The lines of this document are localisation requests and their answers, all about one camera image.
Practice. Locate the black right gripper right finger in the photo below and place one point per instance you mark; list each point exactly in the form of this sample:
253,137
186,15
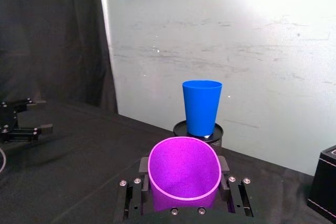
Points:
223,182

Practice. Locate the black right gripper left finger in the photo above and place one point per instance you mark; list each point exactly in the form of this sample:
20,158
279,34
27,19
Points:
144,186

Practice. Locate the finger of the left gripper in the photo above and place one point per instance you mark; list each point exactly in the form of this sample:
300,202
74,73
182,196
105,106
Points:
18,104
26,131

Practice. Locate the purple plastic cup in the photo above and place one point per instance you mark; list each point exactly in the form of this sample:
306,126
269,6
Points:
183,171

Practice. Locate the black round container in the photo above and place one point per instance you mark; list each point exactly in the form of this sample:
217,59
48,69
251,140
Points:
217,137

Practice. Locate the black table cloth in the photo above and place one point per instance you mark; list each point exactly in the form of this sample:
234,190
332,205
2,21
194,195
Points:
68,171

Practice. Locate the black curtain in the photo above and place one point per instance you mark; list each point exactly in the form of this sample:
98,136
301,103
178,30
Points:
52,40

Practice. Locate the blue plastic cup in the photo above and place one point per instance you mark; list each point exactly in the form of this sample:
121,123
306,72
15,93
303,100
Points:
201,108

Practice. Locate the black stitched leather box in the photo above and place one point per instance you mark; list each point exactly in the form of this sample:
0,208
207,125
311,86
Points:
324,182

